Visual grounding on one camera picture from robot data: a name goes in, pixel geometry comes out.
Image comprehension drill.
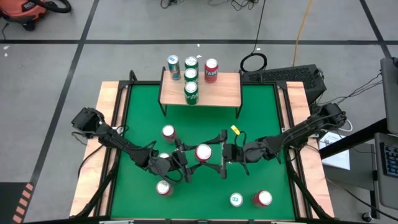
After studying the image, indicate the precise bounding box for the white printed paper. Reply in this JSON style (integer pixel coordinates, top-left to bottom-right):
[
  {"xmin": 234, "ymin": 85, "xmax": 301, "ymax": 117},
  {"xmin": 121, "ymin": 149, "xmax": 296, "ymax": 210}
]
[{"xmin": 320, "ymin": 130, "xmax": 351, "ymax": 170}]

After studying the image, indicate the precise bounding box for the wooden shelf with black frame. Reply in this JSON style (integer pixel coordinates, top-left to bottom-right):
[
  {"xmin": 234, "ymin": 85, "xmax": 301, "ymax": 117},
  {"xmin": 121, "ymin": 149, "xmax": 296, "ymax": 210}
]
[{"xmin": 158, "ymin": 67, "xmax": 244, "ymax": 119}]

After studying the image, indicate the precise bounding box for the black metal beam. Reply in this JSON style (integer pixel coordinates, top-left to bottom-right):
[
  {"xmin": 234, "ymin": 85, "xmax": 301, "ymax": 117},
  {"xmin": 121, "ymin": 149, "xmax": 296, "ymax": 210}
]
[{"xmin": 319, "ymin": 119, "xmax": 398, "ymax": 160}]

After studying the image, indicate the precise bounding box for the grey monitor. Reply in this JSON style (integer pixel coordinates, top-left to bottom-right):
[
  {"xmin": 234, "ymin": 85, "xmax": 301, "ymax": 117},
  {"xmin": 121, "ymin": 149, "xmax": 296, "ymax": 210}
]
[{"xmin": 379, "ymin": 57, "xmax": 398, "ymax": 135}]

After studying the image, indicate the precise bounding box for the silver blue energy drink can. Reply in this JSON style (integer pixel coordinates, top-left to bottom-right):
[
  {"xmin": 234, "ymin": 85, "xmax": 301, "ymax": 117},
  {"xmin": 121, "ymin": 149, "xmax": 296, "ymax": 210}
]
[
  {"xmin": 167, "ymin": 54, "xmax": 182, "ymax": 81},
  {"xmin": 229, "ymin": 192, "xmax": 244, "ymax": 208}
]

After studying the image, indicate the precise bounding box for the orange shop vacuum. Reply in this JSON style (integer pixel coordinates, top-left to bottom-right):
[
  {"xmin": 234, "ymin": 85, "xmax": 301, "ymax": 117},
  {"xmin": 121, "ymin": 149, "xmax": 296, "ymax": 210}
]
[{"xmin": 0, "ymin": 0, "xmax": 73, "ymax": 32}]

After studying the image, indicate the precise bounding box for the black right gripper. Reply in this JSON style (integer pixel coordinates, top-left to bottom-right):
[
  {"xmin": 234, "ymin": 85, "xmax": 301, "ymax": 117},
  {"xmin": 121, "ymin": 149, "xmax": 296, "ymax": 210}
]
[{"xmin": 205, "ymin": 129, "xmax": 246, "ymax": 180}]

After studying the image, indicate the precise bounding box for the green Sprite soda can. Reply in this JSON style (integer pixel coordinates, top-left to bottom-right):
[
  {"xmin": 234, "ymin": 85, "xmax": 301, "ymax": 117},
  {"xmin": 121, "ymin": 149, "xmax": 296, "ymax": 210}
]
[
  {"xmin": 183, "ymin": 67, "xmax": 199, "ymax": 83},
  {"xmin": 183, "ymin": 80, "xmax": 199, "ymax": 106},
  {"xmin": 184, "ymin": 55, "xmax": 199, "ymax": 70}
]

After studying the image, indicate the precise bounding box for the yellow cable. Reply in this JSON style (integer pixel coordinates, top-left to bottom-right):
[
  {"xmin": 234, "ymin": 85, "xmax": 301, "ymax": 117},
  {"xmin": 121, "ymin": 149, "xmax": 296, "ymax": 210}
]
[{"xmin": 292, "ymin": 0, "xmax": 313, "ymax": 68}]

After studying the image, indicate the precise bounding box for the black coiled cable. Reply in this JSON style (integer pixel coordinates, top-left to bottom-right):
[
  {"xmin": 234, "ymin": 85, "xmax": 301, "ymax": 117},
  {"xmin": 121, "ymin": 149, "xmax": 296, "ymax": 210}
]
[{"xmin": 239, "ymin": 0, "xmax": 269, "ymax": 73}]

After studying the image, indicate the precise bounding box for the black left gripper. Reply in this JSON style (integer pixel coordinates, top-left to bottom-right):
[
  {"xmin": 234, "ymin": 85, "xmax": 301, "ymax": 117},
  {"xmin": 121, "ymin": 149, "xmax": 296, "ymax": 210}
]
[{"xmin": 169, "ymin": 139, "xmax": 206, "ymax": 184}]

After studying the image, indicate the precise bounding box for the green table mat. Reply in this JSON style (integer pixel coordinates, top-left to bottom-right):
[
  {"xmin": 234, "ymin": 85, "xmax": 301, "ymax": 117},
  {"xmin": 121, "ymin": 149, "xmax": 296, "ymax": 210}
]
[{"xmin": 110, "ymin": 83, "xmax": 296, "ymax": 220}]

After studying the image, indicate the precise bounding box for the black orange striped floor mat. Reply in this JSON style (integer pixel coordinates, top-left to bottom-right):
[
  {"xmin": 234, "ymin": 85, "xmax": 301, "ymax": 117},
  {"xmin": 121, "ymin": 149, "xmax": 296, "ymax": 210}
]
[{"xmin": 0, "ymin": 182, "xmax": 35, "ymax": 224}]

